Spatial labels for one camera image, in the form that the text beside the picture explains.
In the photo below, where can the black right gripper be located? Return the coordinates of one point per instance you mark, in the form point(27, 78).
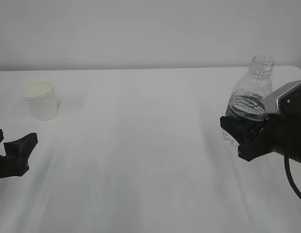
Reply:
point(252, 137)

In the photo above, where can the clear green-label water bottle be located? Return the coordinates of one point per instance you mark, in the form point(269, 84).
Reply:
point(246, 101)

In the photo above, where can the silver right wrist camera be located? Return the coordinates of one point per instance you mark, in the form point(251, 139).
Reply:
point(285, 101)

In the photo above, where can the white paper cup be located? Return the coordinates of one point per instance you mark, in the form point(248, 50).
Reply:
point(41, 99)

